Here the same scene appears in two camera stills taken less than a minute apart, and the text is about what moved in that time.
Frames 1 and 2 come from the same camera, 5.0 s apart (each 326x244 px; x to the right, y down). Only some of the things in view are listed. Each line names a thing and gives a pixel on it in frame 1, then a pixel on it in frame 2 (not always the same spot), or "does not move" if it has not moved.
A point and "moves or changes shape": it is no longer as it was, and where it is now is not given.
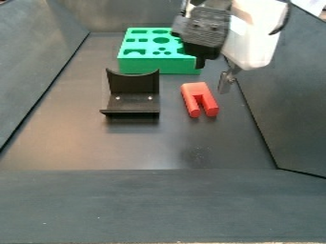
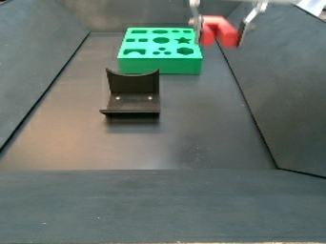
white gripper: x=248 y=46 → x=258 y=9
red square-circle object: x=195 y=89 moves or changes shape
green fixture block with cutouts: x=152 y=49 does not move
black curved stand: x=133 y=93 does not move
